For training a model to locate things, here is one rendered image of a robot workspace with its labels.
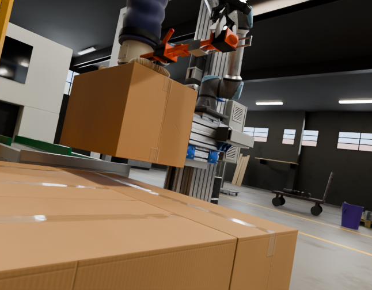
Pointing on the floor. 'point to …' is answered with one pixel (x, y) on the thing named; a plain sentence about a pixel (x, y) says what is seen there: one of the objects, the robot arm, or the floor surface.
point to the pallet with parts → (370, 219)
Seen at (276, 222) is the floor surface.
